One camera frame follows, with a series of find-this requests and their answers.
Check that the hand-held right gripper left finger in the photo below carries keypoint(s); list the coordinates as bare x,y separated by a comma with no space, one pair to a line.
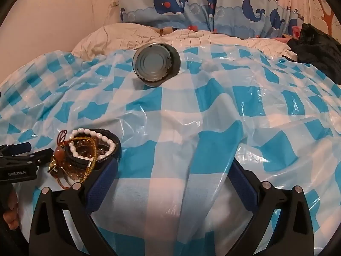
104,184

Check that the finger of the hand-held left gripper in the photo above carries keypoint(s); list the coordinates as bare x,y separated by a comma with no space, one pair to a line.
18,148
40,156

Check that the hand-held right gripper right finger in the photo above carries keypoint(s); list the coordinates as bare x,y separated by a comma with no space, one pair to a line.
242,184

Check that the round metal tin can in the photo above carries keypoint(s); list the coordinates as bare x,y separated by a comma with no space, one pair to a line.
151,64

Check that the person's left hand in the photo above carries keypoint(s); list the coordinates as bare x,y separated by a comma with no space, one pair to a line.
12,213

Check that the blue checkered plastic sheet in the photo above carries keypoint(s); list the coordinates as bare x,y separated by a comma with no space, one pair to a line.
207,117

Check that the white quilt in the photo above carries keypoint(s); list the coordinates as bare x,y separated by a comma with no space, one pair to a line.
114,37

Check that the dark clothing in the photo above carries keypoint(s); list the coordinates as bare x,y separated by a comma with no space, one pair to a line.
317,48

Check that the pink object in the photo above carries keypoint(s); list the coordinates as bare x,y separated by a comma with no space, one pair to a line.
296,31

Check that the small wooden object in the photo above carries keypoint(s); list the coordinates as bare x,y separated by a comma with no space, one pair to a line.
163,32

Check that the whale print curtain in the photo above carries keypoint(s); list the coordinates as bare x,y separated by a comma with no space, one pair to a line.
197,13

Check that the orange tree wall sticker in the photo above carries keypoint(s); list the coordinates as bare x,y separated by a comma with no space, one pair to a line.
328,16

